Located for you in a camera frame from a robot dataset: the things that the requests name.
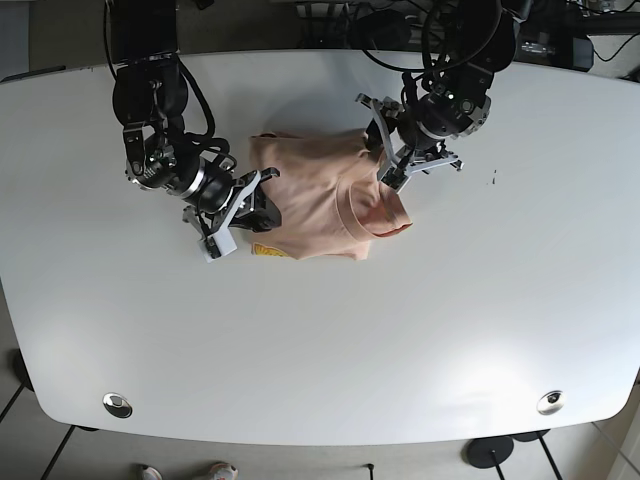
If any grey sneaker shoe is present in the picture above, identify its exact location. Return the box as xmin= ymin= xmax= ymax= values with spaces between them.
xmin=136 ymin=465 xmax=163 ymax=480

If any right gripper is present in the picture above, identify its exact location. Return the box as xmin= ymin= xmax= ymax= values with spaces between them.
xmin=181 ymin=167 xmax=282 ymax=240

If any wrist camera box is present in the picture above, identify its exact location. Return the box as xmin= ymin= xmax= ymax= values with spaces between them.
xmin=198 ymin=229 xmax=237 ymax=263
xmin=377 ymin=167 xmax=410 ymax=193

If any peach T-shirt emoji print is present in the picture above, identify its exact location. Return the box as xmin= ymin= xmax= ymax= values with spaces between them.
xmin=249 ymin=130 xmax=412 ymax=260

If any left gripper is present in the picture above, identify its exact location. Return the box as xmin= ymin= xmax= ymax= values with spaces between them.
xmin=356 ymin=93 xmax=463 ymax=181

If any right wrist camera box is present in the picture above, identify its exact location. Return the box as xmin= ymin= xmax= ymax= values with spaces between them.
xmin=198 ymin=229 xmax=237 ymax=263

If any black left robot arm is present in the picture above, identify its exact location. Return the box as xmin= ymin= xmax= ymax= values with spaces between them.
xmin=357 ymin=1 xmax=521 ymax=191

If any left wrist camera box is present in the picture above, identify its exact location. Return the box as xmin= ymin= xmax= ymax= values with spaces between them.
xmin=377 ymin=167 xmax=410 ymax=193

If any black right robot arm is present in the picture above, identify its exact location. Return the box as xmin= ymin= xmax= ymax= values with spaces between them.
xmin=102 ymin=1 xmax=282 ymax=262

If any table grommet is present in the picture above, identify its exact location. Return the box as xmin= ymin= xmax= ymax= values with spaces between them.
xmin=102 ymin=392 xmax=133 ymax=419
xmin=536 ymin=390 xmax=566 ymax=416

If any left table grommet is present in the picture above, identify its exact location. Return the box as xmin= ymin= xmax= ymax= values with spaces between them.
xmin=102 ymin=392 xmax=133 ymax=419

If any black round stand base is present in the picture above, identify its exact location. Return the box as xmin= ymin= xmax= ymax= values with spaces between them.
xmin=463 ymin=436 xmax=514 ymax=469

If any right table grommet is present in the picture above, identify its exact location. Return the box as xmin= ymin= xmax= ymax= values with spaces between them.
xmin=536 ymin=390 xmax=566 ymax=416

